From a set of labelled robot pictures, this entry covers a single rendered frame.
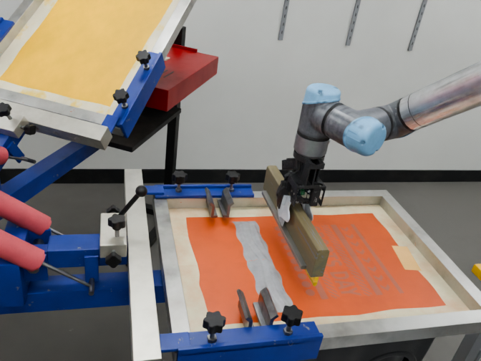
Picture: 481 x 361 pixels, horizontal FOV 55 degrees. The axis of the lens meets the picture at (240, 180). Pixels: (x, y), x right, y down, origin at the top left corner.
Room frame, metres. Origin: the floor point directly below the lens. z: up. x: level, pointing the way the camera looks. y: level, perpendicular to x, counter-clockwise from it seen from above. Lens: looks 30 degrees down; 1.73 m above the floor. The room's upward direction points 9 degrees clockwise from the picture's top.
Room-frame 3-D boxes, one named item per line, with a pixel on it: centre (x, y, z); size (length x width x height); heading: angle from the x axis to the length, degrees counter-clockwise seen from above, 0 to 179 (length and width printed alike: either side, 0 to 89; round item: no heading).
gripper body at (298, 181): (0.95, -0.15, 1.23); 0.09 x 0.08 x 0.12; 18
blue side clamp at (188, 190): (1.20, 0.10, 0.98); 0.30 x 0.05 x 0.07; 108
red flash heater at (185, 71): (2.07, 0.49, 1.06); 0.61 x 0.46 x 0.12; 168
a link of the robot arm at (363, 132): (0.90, -0.22, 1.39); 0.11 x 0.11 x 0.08; 41
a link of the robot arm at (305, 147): (0.96, -0.15, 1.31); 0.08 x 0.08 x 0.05
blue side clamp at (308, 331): (0.67, -0.07, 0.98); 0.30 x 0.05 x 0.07; 108
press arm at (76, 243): (0.83, 0.32, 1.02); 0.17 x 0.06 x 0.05; 108
